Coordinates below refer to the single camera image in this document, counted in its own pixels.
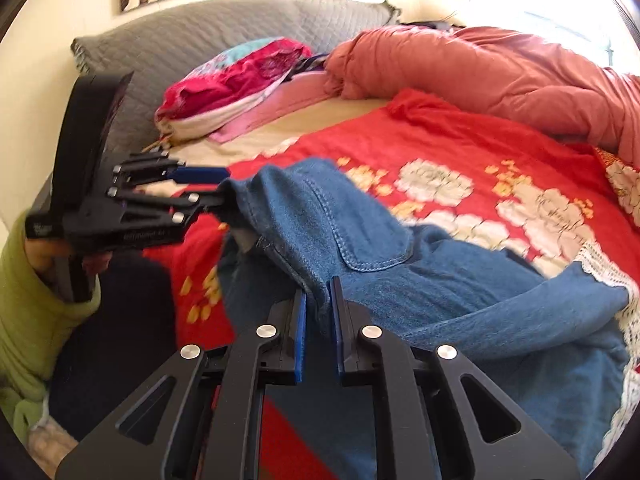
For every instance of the salmon pink comforter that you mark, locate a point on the salmon pink comforter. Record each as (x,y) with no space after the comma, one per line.
(498,72)

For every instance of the magenta folded clothes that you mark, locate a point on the magenta folded clothes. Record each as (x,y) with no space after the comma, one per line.
(227,86)

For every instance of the red floral blanket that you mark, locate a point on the red floral blanket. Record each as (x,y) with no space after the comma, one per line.
(483,180)

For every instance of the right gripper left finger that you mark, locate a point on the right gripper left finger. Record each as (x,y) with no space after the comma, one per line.
(218,429)

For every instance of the grey quilted headboard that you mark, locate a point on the grey quilted headboard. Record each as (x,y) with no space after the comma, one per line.
(161,48)

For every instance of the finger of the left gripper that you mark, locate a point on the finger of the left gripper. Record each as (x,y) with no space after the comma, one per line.
(129,207)
(147,168)

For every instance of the pink pillow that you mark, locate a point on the pink pillow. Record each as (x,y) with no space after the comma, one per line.
(302,90)

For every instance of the beige bed sheet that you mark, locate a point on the beige bed sheet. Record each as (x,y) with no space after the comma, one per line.
(274,137)

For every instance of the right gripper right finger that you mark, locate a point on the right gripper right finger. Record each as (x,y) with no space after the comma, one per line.
(425,426)

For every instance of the left green sleeve forearm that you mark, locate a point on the left green sleeve forearm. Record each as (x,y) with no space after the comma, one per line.
(35,325)

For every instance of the blue denim pants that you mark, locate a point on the blue denim pants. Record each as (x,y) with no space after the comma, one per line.
(552,344)

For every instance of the left hand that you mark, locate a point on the left hand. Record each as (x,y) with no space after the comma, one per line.
(42,254)

